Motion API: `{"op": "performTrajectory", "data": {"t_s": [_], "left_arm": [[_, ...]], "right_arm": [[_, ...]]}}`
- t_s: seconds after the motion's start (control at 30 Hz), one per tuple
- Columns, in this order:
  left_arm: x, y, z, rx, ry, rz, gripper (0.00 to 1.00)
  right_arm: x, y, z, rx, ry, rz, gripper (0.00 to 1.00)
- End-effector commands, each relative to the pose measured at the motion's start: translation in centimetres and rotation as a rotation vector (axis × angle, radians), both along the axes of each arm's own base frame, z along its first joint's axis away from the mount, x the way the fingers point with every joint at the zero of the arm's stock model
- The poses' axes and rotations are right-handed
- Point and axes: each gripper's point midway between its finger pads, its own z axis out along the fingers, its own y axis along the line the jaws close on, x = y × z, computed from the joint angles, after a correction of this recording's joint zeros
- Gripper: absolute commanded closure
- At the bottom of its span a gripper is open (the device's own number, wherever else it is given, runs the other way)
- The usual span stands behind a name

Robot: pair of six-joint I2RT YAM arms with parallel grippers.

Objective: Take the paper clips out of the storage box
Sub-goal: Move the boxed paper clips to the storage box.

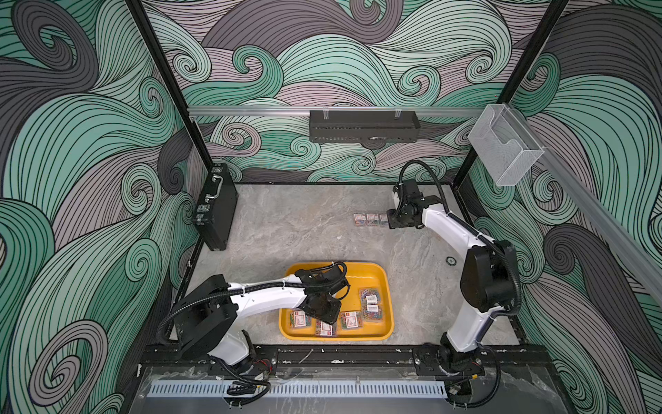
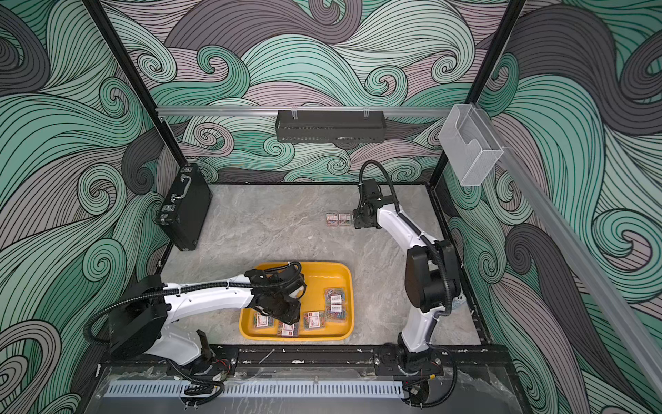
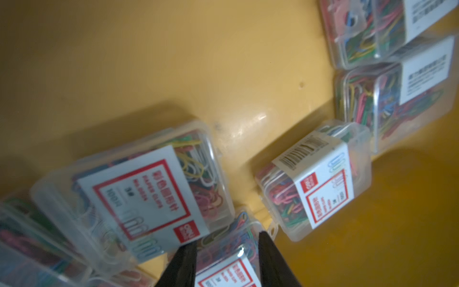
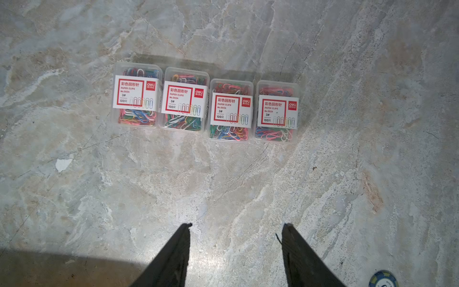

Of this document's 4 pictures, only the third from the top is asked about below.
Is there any paper clip box eight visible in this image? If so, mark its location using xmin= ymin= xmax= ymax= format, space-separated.
xmin=255 ymin=120 xmax=372 ymax=242

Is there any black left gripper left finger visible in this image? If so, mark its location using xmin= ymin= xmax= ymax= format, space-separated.
xmin=155 ymin=242 xmax=197 ymax=287

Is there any paper clip box four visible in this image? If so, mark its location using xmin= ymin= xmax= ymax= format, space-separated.
xmin=30 ymin=120 xmax=235 ymax=276

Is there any paper clip box ten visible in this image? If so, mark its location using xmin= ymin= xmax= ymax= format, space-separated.
xmin=335 ymin=34 xmax=459 ymax=154

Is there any yellow plastic tray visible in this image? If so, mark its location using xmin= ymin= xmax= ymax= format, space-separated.
xmin=1 ymin=1 xmax=459 ymax=287

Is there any paper clip box nine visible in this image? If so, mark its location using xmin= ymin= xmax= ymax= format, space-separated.
xmin=319 ymin=0 xmax=459 ymax=70

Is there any paper clip box five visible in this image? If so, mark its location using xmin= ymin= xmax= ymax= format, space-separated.
xmin=194 ymin=206 xmax=264 ymax=287

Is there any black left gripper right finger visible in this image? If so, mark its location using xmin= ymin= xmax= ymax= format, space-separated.
xmin=258 ymin=231 xmax=302 ymax=287

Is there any paper clip box six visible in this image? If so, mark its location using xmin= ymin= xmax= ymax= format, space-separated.
xmin=1 ymin=198 xmax=93 ymax=287

